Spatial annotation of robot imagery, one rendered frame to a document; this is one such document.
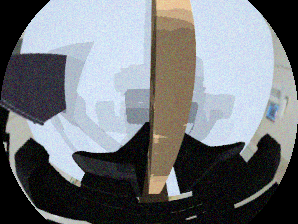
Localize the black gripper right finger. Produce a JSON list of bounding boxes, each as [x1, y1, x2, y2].
[[173, 132, 245, 193]]

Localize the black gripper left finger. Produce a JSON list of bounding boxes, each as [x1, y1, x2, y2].
[[72, 123, 150, 197]]

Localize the long wooden rail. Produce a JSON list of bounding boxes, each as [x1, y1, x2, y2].
[[148, 0, 197, 194]]

